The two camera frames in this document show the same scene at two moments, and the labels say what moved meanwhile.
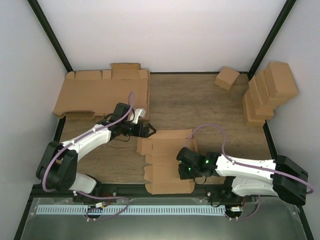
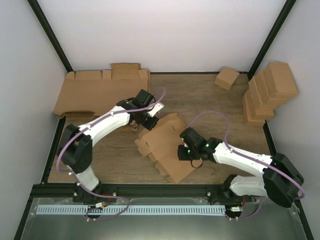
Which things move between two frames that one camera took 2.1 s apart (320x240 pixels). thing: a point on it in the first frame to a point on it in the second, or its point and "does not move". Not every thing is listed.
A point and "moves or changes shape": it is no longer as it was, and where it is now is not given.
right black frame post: [271, 38] does not move
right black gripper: [183, 175] to [181, 154]
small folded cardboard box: [226, 77] does not move
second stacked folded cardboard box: [263, 87] does not move
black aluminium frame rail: [173, 191] does not move
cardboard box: [161, 171] moves or changes shape
